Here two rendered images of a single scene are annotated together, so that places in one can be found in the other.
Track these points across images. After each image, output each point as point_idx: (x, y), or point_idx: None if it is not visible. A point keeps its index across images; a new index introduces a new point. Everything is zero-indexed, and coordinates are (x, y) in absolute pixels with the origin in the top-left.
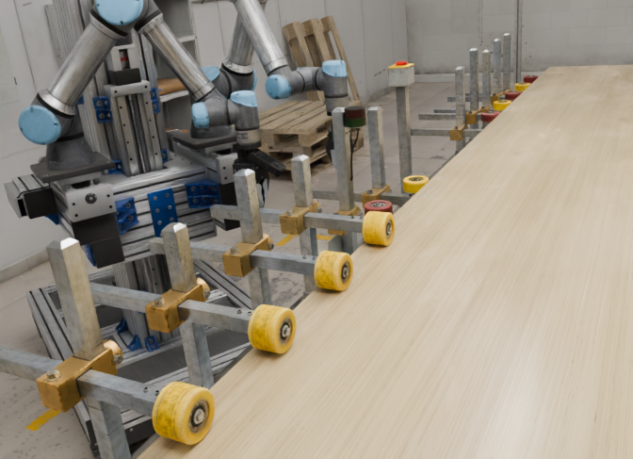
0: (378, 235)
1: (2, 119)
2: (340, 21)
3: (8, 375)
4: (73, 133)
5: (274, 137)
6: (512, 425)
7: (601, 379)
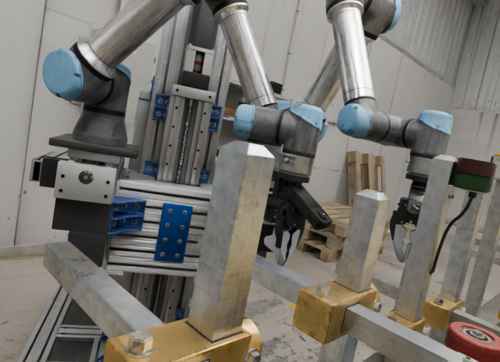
0: None
1: (129, 136)
2: (388, 163)
3: (7, 332)
4: (109, 107)
5: None
6: None
7: None
